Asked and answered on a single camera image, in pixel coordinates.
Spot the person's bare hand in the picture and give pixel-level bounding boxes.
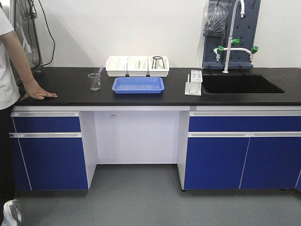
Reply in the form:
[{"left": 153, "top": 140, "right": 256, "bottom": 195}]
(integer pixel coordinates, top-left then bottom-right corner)
[{"left": 21, "top": 81, "right": 58, "bottom": 100}]

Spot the person's forearm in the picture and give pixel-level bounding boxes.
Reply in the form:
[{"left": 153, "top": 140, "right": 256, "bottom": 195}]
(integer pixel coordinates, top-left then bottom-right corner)
[{"left": 0, "top": 31, "right": 35, "bottom": 93}]

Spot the white test tube rack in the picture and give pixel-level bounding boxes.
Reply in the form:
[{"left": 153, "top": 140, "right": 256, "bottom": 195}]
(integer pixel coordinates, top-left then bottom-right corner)
[{"left": 185, "top": 70, "right": 203, "bottom": 96}]

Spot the clear bag of tubes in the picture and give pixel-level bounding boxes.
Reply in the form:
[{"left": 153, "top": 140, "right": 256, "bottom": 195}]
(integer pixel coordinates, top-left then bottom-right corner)
[{"left": 203, "top": 0, "right": 231, "bottom": 37}]

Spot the blue-grey pegboard drying rack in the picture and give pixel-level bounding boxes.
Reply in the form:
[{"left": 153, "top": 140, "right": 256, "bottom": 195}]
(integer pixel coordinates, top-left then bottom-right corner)
[{"left": 202, "top": 0, "right": 261, "bottom": 70}]

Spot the white t-shirt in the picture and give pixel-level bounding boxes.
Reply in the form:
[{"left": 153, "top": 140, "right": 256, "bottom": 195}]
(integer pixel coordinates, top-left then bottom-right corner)
[{"left": 0, "top": 9, "right": 20, "bottom": 110}]

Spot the left blue cabinet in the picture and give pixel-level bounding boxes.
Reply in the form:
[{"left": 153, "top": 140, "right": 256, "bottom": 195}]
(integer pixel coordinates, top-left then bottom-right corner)
[{"left": 10, "top": 111, "right": 89, "bottom": 191}]

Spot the blue cabinet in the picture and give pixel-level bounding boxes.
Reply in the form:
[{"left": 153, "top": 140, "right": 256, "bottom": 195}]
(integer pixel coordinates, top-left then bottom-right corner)
[
  {"left": 10, "top": 111, "right": 89, "bottom": 191},
  {"left": 178, "top": 112, "right": 301, "bottom": 190}
]

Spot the glass erlenmeyer flask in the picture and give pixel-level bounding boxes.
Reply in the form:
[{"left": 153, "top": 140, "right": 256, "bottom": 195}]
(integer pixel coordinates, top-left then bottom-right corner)
[{"left": 88, "top": 73, "right": 101, "bottom": 91}]

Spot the black equipment stand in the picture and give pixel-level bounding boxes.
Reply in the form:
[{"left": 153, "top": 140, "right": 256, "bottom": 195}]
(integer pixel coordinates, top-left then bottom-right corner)
[{"left": 9, "top": 0, "right": 41, "bottom": 73}]

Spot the left white storage bin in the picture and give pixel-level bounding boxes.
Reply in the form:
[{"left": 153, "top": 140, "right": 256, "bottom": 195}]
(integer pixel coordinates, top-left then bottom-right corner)
[{"left": 106, "top": 56, "right": 128, "bottom": 77}]

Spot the white storage bin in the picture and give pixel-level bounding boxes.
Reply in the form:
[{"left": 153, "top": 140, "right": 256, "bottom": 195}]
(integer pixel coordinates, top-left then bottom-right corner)
[
  {"left": 106, "top": 56, "right": 128, "bottom": 77},
  {"left": 148, "top": 56, "right": 169, "bottom": 77},
  {"left": 127, "top": 56, "right": 148, "bottom": 77}
]

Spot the blue plastic tray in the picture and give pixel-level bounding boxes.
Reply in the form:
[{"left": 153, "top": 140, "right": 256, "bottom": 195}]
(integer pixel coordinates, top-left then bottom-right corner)
[{"left": 112, "top": 77, "right": 165, "bottom": 94}]

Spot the middle white storage bin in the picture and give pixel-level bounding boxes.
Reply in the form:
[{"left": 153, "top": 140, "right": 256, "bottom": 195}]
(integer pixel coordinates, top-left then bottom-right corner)
[{"left": 127, "top": 56, "right": 148, "bottom": 77}]

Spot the grey white sneaker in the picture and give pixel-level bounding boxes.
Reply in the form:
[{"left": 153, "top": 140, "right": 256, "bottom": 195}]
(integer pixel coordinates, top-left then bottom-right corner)
[{"left": 1, "top": 199, "right": 23, "bottom": 226}]

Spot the right white storage bin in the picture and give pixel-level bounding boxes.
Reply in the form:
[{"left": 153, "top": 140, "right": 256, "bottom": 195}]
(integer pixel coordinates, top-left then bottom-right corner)
[{"left": 148, "top": 56, "right": 169, "bottom": 77}]

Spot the white gooseneck lab faucet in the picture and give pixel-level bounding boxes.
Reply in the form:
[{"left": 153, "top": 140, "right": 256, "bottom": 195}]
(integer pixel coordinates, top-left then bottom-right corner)
[{"left": 214, "top": 0, "right": 259, "bottom": 73}]

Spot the black lab sink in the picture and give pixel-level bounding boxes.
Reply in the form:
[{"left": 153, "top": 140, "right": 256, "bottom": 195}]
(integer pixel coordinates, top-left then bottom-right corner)
[{"left": 202, "top": 74, "right": 285, "bottom": 94}]

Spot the right blue cabinet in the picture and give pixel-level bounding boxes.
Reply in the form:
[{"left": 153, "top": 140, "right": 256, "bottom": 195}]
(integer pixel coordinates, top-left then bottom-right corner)
[{"left": 178, "top": 112, "right": 301, "bottom": 190}]

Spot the black hanging cable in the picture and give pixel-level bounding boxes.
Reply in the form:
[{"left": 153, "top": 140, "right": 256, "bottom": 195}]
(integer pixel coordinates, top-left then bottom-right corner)
[{"left": 37, "top": 0, "right": 56, "bottom": 67}]

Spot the black wire tripod stand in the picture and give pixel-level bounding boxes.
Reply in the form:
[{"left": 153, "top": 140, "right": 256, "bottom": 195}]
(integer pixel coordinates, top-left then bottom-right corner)
[{"left": 152, "top": 56, "right": 165, "bottom": 69}]

